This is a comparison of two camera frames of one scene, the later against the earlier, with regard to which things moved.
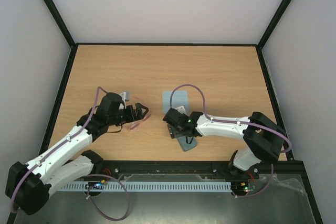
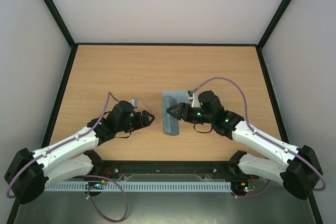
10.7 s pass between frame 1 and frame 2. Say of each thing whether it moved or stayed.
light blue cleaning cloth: stayed
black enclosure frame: stayed
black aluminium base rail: stayed
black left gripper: moved
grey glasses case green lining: moved
